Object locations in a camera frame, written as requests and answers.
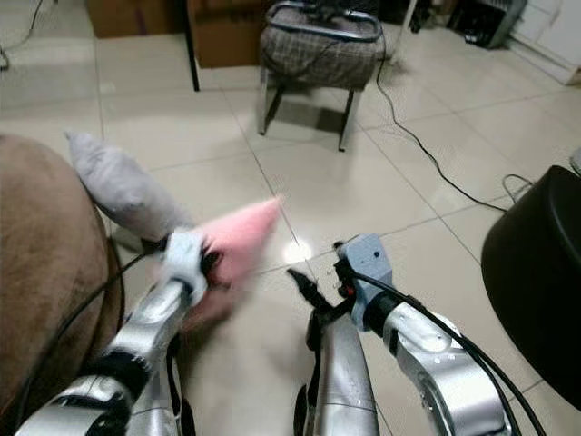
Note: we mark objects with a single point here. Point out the pink pillow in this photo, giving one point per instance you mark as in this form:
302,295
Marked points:
241,241

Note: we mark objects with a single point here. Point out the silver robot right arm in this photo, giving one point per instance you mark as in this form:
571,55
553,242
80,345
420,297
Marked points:
440,363

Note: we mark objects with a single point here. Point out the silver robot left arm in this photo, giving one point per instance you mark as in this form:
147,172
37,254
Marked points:
141,341

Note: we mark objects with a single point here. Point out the grey pillow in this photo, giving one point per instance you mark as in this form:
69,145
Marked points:
123,186

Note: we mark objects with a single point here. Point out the silver robot right leg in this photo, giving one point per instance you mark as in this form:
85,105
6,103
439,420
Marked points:
340,381

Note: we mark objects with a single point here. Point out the plaid fabric basket stool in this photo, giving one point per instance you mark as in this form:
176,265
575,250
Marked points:
322,54

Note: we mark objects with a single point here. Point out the black round chair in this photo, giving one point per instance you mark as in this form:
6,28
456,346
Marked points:
536,282

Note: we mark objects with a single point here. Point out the large brown cardboard box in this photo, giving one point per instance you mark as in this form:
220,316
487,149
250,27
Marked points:
227,34

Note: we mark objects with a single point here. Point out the small brown cardboard box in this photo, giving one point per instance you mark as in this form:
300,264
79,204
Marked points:
136,16

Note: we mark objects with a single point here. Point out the black grey appliance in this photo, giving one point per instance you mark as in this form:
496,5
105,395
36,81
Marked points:
483,20

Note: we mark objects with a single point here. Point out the white cabinet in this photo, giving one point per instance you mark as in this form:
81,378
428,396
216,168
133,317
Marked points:
549,32

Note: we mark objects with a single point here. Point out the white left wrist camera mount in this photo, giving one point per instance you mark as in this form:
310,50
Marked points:
183,259

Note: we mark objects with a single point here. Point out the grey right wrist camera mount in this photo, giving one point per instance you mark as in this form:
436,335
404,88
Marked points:
368,268

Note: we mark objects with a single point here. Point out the black upright post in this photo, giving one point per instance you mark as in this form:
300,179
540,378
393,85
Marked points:
192,54

